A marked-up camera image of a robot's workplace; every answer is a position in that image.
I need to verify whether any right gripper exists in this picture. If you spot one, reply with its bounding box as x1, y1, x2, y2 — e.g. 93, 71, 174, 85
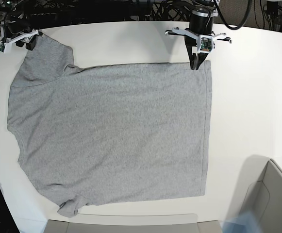
0, 21, 43, 52

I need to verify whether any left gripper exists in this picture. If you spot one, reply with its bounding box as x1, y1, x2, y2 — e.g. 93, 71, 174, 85
165, 27, 232, 70

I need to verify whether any grey T-shirt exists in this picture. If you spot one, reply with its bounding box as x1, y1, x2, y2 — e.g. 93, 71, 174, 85
7, 35, 212, 217

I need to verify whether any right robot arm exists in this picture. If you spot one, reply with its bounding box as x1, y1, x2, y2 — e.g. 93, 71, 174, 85
0, 0, 43, 53

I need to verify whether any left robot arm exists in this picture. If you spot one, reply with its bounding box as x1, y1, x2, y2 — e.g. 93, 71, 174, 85
165, 3, 232, 70

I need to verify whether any white box at right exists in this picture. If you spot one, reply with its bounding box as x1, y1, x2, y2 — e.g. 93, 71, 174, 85
239, 160, 282, 233

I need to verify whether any blue blurred object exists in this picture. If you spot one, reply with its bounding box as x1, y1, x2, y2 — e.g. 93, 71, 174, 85
222, 211, 260, 233

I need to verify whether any grey chair at bottom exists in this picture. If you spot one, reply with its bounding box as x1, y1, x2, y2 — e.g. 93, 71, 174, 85
44, 214, 222, 233

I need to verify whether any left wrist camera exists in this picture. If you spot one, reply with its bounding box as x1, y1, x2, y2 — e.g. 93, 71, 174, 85
197, 35, 214, 53

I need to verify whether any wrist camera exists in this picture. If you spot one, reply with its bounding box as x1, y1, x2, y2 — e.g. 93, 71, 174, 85
197, 35, 214, 53
0, 41, 11, 53

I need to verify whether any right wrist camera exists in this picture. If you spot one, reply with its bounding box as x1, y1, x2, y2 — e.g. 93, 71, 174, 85
0, 41, 11, 53

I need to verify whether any thick black cable loop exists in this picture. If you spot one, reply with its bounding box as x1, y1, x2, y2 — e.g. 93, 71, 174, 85
212, 0, 262, 29

